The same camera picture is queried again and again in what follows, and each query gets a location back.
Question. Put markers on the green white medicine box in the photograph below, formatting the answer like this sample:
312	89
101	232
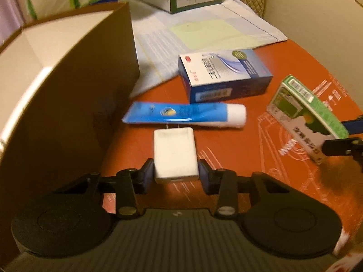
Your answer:
305	117

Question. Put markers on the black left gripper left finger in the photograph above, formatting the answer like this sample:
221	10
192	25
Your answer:
125	185

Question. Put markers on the blue white medicine box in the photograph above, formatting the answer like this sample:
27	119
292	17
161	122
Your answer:
223	75

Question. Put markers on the brown white cardboard box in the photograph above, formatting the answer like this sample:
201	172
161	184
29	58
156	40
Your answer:
64	82

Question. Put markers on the blue ointment tube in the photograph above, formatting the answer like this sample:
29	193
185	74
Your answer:
219	114

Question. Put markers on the orange printed mat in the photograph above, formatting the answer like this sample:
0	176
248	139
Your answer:
262	145

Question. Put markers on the purple curtain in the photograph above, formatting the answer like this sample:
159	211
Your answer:
13	15

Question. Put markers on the white plug adapter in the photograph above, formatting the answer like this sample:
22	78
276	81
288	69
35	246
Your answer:
175	155

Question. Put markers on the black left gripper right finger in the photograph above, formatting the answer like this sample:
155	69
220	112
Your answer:
227	185

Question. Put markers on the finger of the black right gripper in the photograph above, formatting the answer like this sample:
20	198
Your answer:
352	147
354	126

